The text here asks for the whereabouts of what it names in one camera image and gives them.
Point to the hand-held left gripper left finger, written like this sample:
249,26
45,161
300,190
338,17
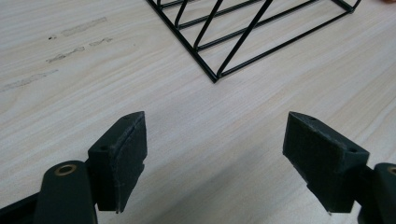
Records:
120,165

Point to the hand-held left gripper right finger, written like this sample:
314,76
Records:
323,165

